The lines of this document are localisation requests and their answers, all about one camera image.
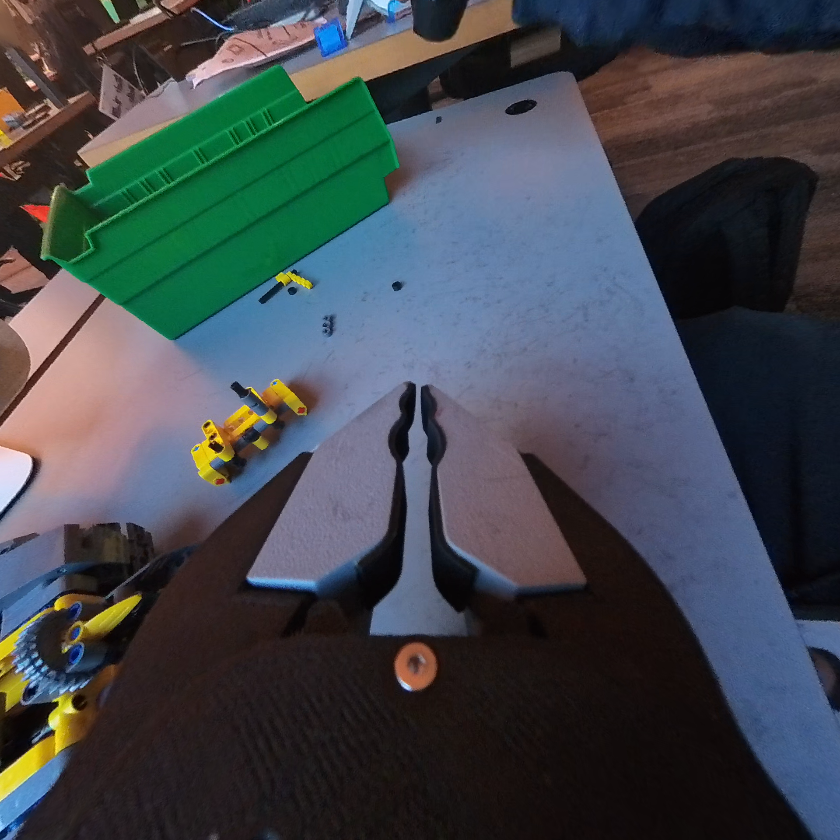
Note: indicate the yellow toy brick assembly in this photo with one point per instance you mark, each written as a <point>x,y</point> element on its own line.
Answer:
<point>220,453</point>

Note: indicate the orange safety vest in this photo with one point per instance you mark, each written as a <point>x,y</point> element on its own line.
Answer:
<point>36,213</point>

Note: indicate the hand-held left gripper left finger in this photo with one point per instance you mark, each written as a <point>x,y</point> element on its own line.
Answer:
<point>328,518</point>

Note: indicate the grey yellow toy brick vehicle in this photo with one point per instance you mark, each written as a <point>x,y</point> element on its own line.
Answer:
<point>65,630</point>

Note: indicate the white printed sign card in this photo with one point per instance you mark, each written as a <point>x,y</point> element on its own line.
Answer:
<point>121,92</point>

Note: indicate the patterned paper sheet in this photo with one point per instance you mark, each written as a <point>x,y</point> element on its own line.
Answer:
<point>262,43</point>

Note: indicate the person's right forearm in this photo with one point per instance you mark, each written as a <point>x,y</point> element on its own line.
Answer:
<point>689,23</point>

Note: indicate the wood-edged grey table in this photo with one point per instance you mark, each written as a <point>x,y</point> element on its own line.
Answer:
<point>407,52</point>

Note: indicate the person's dark clothed body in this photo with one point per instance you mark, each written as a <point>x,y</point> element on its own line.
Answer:
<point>768,459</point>

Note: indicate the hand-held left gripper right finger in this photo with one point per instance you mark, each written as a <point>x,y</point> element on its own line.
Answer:
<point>505,518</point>

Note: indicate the blue transparent box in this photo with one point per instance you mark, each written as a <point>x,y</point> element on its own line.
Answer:
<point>330,38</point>

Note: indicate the grey desk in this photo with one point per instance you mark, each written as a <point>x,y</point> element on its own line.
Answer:
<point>525,295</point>

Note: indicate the green plastic bin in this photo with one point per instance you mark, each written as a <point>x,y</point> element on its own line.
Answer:
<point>229,216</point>

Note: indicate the dark wooden table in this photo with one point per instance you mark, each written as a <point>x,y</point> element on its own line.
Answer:
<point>46,124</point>

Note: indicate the yellow black brick piece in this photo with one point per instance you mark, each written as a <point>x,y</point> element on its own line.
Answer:
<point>295,279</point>

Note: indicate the black desk grommet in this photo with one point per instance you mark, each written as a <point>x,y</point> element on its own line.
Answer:
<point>522,107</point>

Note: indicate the black office chair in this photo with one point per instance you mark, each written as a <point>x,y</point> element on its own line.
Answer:
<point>722,236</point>

